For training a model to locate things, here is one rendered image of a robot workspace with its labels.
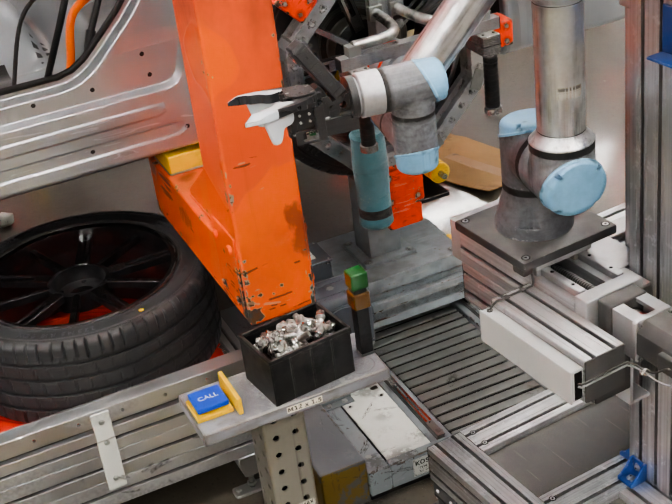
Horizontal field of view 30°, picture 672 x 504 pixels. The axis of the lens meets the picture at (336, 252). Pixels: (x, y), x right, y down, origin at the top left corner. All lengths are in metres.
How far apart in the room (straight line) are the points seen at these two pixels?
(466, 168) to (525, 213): 2.13
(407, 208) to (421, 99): 1.29
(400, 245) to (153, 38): 0.98
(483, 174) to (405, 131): 2.37
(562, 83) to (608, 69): 3.14
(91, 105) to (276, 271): 0.64
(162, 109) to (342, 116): 1.09
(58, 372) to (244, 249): 0.55
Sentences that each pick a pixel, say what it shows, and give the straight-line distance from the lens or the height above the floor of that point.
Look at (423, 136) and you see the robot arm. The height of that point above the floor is 1.13.
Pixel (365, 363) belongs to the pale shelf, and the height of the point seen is 0.45.
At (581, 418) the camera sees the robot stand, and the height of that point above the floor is 0.21.
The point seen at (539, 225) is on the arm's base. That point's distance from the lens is 2.39.
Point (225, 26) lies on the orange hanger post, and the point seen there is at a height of 1.21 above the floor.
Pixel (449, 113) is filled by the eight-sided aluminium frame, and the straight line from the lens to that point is 3.30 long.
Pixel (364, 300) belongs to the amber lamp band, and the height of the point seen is 0.59.
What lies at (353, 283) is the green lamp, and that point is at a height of 0.64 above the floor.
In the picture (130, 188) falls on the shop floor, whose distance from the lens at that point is 4.74.
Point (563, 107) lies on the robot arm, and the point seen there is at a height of 1.13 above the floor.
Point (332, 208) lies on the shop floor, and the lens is 4.35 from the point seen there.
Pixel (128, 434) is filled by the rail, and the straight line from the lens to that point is 2.93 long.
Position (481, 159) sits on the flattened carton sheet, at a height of 0.01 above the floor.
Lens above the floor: 2.01
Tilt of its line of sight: 30 degrees down
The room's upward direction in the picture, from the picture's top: 8 degrees counter-clockwise
